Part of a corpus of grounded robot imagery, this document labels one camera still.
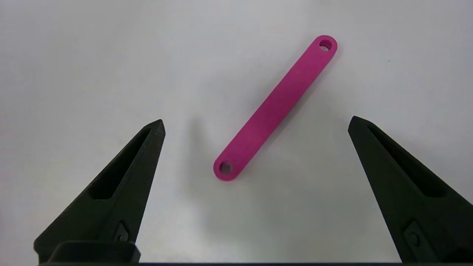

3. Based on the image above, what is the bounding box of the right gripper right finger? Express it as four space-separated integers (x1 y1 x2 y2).
348 116 473 266

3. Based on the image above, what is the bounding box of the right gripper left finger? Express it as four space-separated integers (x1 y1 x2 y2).
34 119 166 263

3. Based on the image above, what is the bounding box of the short pink bar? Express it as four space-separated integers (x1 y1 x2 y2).
213 35 338 181

